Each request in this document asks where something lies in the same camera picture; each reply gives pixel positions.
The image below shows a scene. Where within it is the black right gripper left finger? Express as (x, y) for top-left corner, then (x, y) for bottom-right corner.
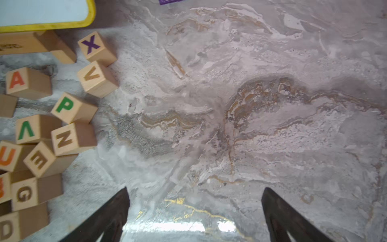
(61, 188), (130, 242)

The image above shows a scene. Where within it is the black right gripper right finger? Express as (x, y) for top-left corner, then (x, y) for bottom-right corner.
(261, 188), (331, 242)

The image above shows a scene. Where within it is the brown G letter block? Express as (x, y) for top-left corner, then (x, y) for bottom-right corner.
(11, 174), (63, 211)

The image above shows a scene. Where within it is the brown N letter block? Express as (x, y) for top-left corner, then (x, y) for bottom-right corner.
(51, 122), (97, 156)

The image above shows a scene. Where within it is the brown E letter block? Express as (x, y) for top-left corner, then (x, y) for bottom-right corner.
(23, 140), (78, 178)

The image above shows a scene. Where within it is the brown D letter block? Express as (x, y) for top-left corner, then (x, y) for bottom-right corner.
(1, 201), (49, 242)

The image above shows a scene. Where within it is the orange m letter block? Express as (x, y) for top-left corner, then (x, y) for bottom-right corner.
(1, 170), (34, 203)

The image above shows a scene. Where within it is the orange U letter block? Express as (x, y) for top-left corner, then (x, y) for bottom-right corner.
(1, 141), (35, 172)

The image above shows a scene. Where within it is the green V letter block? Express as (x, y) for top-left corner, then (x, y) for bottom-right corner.
(16, 115), (62, 144)

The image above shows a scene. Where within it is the green P letter block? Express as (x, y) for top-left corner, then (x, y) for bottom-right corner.
(51, 92), (98, 124)

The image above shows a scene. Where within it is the brown V letter block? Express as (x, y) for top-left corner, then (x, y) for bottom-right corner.
(77, 61), (119, 98)

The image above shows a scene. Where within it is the blue K letter block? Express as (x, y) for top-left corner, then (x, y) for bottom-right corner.
(0, 94), (18, 118)

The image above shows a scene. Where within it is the red A letter block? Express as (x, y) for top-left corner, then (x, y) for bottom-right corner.
(6, 67), (52, 100)

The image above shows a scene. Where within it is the purple X letter block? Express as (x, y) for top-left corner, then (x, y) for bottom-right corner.
(78, 31), (118, 67)

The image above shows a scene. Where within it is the wooden whiteboard stand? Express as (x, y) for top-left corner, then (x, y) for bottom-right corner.
(1, 30), (77, 64)

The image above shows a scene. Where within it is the purple candy bag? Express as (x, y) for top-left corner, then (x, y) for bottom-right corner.
(159, 0), (183, 5)

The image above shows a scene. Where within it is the yellow framed whiteboard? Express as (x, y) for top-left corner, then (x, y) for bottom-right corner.
(1, 0), (96, 33)

